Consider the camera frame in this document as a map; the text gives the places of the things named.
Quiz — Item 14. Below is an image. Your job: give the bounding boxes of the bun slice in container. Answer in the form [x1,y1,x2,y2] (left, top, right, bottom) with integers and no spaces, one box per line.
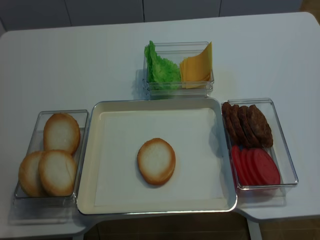
[43,113,81,155]
[38,150,77,197]
[18,151,47,197]

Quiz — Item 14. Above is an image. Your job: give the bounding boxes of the white paper tray liner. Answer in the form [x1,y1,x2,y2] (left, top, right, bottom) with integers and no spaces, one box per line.
[94,108,228,212]

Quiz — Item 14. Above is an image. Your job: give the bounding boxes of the stacked yellow cheese slices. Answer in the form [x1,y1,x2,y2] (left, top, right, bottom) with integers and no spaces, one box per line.
[180,56,212,89]

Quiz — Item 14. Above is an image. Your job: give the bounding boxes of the green lettuce leaf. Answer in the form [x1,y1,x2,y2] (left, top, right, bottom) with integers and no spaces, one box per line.
[144,40,159,78]

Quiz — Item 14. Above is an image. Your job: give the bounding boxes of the upright yellow cheese slice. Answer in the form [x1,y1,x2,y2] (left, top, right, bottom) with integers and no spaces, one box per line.
[198,42,213,75]

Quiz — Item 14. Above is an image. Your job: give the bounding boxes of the bun slice on tray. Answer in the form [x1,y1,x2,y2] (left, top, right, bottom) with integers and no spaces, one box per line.
[137,138,176,186]

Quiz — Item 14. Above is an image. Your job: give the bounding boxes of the clear lettuce and cheese container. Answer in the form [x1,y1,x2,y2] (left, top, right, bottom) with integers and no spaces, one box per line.
[143,42,214,98]

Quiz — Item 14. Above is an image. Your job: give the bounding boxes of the white metal tray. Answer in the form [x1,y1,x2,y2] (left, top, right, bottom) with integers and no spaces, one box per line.
[77,97,238,215]

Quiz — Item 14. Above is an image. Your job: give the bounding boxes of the front bun slice in container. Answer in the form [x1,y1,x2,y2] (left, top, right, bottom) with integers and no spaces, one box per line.
[38,150,77,197]

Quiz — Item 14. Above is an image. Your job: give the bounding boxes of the left bun slice in container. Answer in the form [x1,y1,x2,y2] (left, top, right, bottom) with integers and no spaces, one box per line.
[18,151,47,197]

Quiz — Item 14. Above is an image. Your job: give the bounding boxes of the remaining green lettuce leaves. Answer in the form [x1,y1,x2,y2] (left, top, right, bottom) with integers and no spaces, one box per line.
[147,55,181,91]

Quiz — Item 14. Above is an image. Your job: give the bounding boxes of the leftmost brown meat patty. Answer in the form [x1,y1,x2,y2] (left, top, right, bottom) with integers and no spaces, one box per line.
[221,102,241,146]

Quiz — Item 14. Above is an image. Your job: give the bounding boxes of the clear patty and tomato container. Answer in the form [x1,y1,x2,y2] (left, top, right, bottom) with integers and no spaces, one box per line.
[223,98,299,197]

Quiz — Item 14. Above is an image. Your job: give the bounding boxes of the leftmost red tomato slice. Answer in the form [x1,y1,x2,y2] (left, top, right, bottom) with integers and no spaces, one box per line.
[231,145,247,186]

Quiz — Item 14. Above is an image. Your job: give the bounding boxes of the upper bun slice in container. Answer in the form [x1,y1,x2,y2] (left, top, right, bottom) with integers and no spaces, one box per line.
[43,113,81,155]

